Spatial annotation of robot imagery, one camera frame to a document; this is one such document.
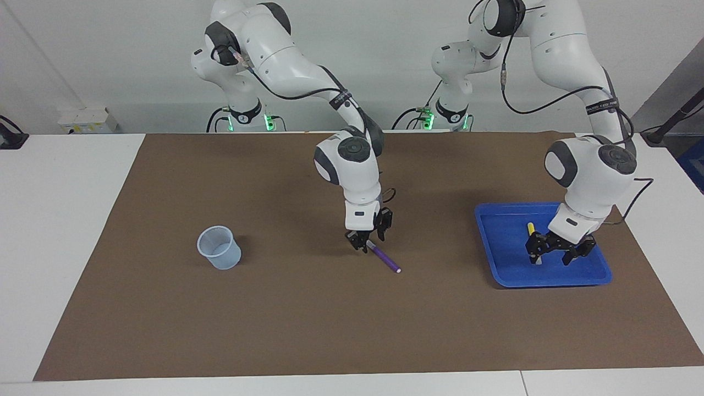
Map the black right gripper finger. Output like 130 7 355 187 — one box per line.
345 230 370 254
376 207 394 243

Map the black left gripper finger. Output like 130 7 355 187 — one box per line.
525 232 552 266
562 235 597 267

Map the yellow pen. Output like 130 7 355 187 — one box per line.
527 222 543 266

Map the purple pen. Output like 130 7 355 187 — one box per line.
366 239 402 274

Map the blue plastic tray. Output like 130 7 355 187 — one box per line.
474 202 613 289

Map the brown table mat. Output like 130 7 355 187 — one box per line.
33 131 704 382

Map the translucent plastic cup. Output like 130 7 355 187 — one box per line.
197 225 242 271

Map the blue box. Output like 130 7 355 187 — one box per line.
678 137 704 194

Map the black stand leg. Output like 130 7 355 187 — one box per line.
641 87 704 147

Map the black table clamp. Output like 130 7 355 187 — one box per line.
0 114 29 150

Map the black left base cable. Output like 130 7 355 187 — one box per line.
392 82 444 131

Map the black base cable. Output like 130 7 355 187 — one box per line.
206 107 234 133
392 82 444 131

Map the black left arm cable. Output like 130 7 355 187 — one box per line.
467 0 654 226

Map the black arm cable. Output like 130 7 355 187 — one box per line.
230 46 397 205
467 0 654 226

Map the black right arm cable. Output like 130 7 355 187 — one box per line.
230 46 397 205

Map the black right base cable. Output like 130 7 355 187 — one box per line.
206 107 234 133

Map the white wall socket box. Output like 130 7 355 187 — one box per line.
58 107 119 135

